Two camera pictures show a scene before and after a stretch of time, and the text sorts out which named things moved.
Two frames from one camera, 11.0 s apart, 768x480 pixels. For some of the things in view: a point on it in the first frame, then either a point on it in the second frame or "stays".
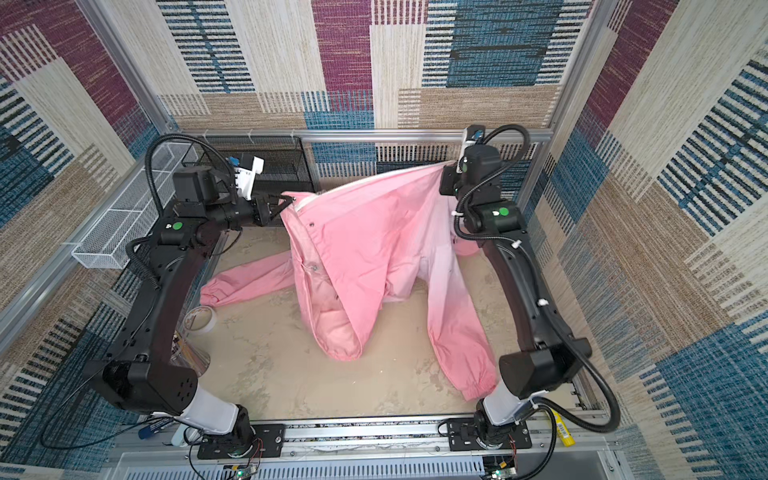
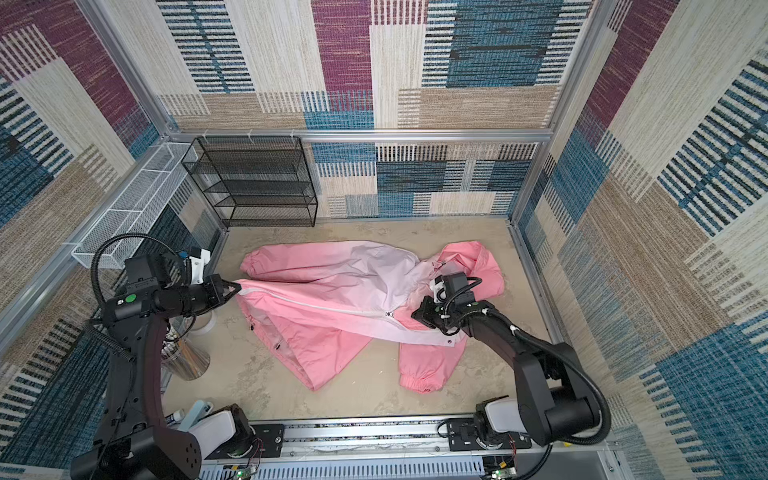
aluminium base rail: [561, 448] stays
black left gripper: [260, 205] to [212, 284]
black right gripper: [448, 175] to [423, 314]
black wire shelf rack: [285, 163] stays
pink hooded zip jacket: [390, 239] to [316, 306]
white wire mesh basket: [128, 219] stays
